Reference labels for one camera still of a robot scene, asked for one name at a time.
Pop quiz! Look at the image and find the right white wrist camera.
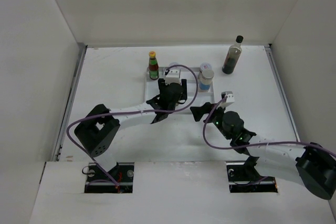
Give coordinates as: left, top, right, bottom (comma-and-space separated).
219, 91, 235, 108

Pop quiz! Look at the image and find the white divided organizer tray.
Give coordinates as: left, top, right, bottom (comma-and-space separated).
144, 67, 215, 114

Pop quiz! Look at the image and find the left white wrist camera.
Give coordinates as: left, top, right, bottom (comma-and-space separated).
163, 68, 181, 85

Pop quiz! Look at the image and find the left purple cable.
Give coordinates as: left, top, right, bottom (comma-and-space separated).
67, 64, 200, 190

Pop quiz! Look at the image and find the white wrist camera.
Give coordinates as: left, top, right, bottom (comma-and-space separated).
163, 68, 181, 85
219, 91, 235, 108

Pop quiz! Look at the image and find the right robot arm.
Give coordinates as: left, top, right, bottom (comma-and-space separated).
191, 102, 335, 200

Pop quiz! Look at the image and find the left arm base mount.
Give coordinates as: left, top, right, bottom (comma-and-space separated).
82, 163, 135, 194

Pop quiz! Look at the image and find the brown jar white lid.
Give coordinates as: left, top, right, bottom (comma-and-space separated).
168, 62, 180, 70
199, 62, 213, 73

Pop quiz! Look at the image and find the red sauce bottle yellow cap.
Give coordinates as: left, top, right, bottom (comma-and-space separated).
148, 51, 159, 80

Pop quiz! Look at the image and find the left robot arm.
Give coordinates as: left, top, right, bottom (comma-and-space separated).
74, 79, 187, 182

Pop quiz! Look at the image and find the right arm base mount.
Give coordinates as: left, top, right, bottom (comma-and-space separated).
226, 157, 278, 193

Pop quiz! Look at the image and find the tall dark sauce bottle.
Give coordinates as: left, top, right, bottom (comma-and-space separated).
222, 35, 244, 74

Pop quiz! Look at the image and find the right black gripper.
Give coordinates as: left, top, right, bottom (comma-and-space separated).
190, 102, 232, 140

